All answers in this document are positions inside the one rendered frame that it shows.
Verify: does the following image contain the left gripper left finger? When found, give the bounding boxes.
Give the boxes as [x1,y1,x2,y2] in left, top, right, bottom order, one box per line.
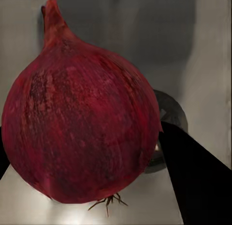
[0,126,11,180]

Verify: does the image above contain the vidalia onion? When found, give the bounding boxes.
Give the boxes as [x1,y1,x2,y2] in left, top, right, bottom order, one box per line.
[1,0,163,209]

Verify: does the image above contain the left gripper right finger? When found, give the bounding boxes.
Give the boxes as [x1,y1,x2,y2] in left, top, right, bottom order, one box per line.
[158,121,232,225]

